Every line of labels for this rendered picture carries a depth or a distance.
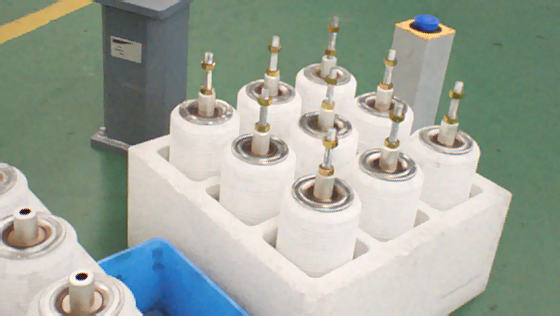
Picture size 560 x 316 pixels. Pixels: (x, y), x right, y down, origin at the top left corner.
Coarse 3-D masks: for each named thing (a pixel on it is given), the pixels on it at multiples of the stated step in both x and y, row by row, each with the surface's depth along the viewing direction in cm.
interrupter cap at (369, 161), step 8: (368, 152) 99; (376, 152) 100; (400, 152) 100; (360, 160) 97; (368, 160) 98; (376, 160) 98; (400, 160) 99; (408, 160) 99; (368, 168) 96; (376, 168) 96; (400, 168) 97; (408, 168) 97; (416, 168) 97; (376, 176) 94; (384, 176) 95; (392, 176) 95; (400, 176) 95; (408, 176) 95
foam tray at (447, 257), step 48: (144, 144) 109; (144, 192) 108; (192, 192) 100; (480, 192) 109; (144, 240) 112; (192, 240) 101; (240, 240) 93; (432, 240) 98; (480, 240) 108; (240, 288) 95; (288, 288) 87; (336, 288) 87; (384, 288) 94; (432, 288) 104; (480, 288) 115
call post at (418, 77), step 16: (400, 32) 124; (400, 48) 125; (416, 48) 122; (432, 48) 122; (448, 48) 125; (400, 64) 126; (416, 64) 123; (432, 64) 124; (400, 80) 127; (416, 80) 124; (432, 80) 126; (400, 96) 128; (416, 96) 125; (432, 96) 128; (416, 112) 127; (432, 112) 131; (416, 128) 129
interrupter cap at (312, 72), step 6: (312, 66) 121; (318, 66) 122; (336, 66) 122; (306, 72) 119; (312, 72) 119; (318, 72) 120; (342, 72) 120; (348, 72) 120; (312, 78) 117; (318, 78) 118; (324, 78) 118; (342, 78) 118; (348, 78) 119; (324, 84) 116; (342, 84) 117
